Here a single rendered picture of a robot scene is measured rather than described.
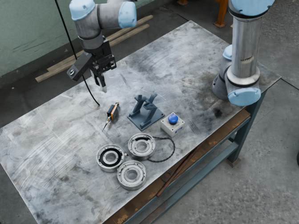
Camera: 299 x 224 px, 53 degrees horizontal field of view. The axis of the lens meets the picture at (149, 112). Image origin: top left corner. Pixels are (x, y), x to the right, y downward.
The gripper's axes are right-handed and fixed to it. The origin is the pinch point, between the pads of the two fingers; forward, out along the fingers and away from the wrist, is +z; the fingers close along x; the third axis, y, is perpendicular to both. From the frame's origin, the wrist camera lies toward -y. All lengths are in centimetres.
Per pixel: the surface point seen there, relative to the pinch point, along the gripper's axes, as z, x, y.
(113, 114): 14.3, -3.0, 1.2
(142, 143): 17.1, -20.7, 3.0
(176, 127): 15.1, -24.5, 17.2
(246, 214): 103, -51, 48
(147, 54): 17.9, 21.9, 35.8
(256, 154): 103, -27, 84
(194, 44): 20, 14, 60
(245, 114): 47, -23, 65
